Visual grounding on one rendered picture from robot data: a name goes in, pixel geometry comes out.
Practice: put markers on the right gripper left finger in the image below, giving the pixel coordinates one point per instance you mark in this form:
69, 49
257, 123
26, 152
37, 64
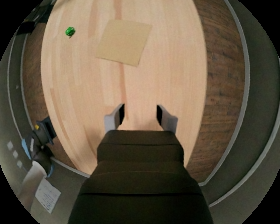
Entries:
111, 121

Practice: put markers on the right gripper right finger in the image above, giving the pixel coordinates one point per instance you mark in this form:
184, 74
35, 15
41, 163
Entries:
169, 120

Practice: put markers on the green die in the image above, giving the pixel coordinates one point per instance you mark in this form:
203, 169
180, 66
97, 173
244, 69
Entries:
70, 31

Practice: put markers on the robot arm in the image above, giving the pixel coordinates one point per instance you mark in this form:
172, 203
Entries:
32, 181

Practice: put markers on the tan mat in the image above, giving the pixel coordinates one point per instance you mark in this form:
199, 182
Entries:
124, 41

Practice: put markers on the wooden table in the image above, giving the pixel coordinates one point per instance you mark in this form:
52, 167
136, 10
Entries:
91, 100

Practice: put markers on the white paper sheet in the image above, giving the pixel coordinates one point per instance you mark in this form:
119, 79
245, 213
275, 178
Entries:
49, 196

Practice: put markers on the small white paper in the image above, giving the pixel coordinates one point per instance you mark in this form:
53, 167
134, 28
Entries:
19, 164
15, 154
10, 145

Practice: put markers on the black box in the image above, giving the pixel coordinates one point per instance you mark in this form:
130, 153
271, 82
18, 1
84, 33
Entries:
26, 27

